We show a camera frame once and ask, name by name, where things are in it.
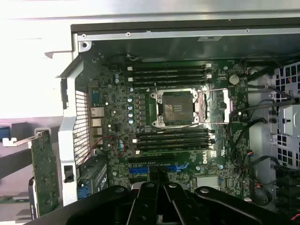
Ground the black open PC case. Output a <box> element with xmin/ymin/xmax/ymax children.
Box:
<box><xmin>44</xmin><ymin>9</ymin><xmax>300</xmax><ymax>225</ymax></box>

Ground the black round speaker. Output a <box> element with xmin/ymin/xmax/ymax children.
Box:
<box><xmin>252</xmin><ymin>187</ymin><xmax>273</xmax><ymax>207</ymax></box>

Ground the blue disk caddy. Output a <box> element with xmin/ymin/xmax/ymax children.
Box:
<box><xmin>0</xmin><ymin>126</ymin><xmax>11</xmax><ymax>144</ymax></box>

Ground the silver finned port block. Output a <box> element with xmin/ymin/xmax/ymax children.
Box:
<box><xmin>90</xmin><ymin>106</ymin><xmax>104</xmax><ymax>118</ymax></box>

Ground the green motherboard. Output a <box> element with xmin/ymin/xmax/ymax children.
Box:
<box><xmin>88</xmin><ymin>55</ymin><xmax>252</xmax><ymax>204</ymax></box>

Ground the red black twisted wire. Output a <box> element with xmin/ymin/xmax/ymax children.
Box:
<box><xmin>88</xmin><ymin>135</ymin><xmax>128</xmax><ymax>158</ymax></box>

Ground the long black expansion slot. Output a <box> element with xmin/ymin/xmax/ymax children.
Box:
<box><xmin>127</xmin><ymin>155</ymin><xmax>176</xmax><ymax>165</ymax></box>

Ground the grey parts rack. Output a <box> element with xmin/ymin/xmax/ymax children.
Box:
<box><xmin>0</xmin><ymin>117</ymin><xmax>64</xmax><ymax>225</ymax></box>

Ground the blue expansion slot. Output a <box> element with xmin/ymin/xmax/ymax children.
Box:
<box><xmin>128</xmin><ymin>165</ymin><xmax>184</xmax><ymax>176</ymax></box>

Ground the silver socket cover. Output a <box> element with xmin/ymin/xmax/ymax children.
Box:
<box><xmin>199</xmin><ymin>88</ymin><xmax>232</xmax><ymax>124</ymax></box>

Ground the black plastic shroud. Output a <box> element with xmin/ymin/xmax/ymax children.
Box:
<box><xmin>273</xmin><ymin>164</ymin><xmax>300</xmax><ymax>213</ymax></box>

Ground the CPU socket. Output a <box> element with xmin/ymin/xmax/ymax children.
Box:
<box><xmin>150</xmin><ymin>88</ymin><xmax>203</xmax><ymax>129</ymax></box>

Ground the green RAM stick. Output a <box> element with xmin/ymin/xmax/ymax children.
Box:
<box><xmin>0</xmin><ymin>195</ymin><xmax>15</xmax><ymax>205</ymax></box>

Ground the blue slot clip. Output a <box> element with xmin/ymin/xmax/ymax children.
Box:
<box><xmin>78</xmin><ymin>185</ymin><xmax>91</xmax><ymax>200</ymax></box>

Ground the silver chipset heat sink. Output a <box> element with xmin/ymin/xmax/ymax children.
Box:
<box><xmin>196</xmin><ymin>176</ymin><xmax>219</xmax><ymax>192</ymax></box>

